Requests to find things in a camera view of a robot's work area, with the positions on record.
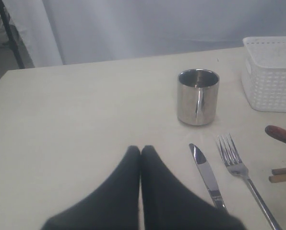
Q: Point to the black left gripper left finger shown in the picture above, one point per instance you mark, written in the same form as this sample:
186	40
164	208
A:
112	206

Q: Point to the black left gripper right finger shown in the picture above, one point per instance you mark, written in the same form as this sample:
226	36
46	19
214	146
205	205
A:
170	205

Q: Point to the silver metal table knife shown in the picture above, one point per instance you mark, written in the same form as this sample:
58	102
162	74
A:
208	177

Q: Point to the silver metal fork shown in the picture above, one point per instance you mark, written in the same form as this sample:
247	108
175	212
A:
234	164

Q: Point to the brown wooden chopstick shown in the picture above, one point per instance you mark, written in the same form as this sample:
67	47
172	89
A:
279	171
277	178

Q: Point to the red-brown wooden spoon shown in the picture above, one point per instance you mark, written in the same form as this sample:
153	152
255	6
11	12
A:
276	133

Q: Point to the white perforated plastic basket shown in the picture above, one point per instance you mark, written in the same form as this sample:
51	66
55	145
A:
264	76

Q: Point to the white curtain backdrop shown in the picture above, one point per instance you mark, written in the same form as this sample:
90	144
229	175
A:
61	32

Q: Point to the black metal stand pole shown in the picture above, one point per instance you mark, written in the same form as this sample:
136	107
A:
12	43

